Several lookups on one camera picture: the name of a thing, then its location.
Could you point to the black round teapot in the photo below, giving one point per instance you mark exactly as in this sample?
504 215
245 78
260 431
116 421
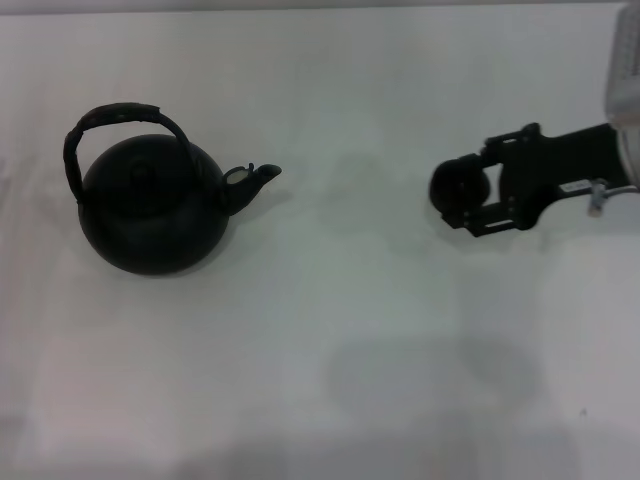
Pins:
150 235

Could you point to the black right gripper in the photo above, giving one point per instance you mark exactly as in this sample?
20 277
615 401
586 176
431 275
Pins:
530 170

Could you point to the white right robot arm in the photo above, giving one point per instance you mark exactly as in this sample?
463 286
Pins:
631 155

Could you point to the small dark teacup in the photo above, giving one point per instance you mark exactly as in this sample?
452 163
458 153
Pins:
457 185

